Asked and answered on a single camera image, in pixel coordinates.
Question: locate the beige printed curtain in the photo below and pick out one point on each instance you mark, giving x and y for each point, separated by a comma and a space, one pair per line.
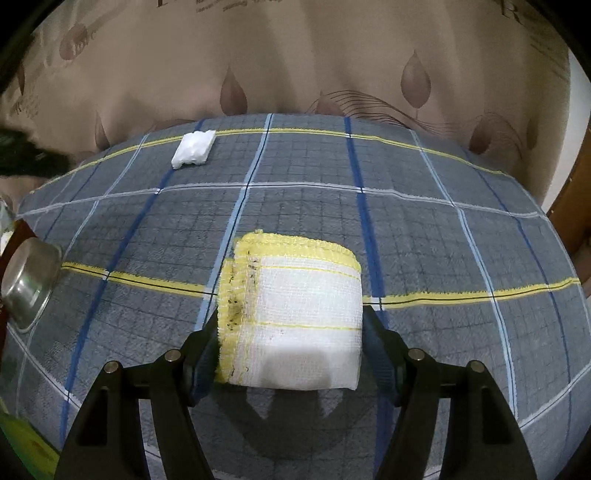
493, 76

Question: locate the green white tissue box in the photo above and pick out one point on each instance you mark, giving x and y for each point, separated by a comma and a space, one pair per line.
24, 453

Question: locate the small white folded cloth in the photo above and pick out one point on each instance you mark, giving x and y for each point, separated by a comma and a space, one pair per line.
193, 149

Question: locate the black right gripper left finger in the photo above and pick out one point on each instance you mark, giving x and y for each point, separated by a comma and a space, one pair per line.
105, 440

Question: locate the gold red tin tray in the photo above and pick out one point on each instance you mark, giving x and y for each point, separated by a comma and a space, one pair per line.
20, 233

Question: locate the grey plaid tablecloth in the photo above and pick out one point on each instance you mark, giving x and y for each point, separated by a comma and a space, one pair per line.
309, 214

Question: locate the stainless steel bowl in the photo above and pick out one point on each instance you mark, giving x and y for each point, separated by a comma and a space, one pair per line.
28, 281

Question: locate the white yellow-edged towel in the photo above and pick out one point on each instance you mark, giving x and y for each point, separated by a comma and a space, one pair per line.
290, 314

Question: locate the brown wooden door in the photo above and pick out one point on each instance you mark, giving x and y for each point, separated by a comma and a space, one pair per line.
570, 213

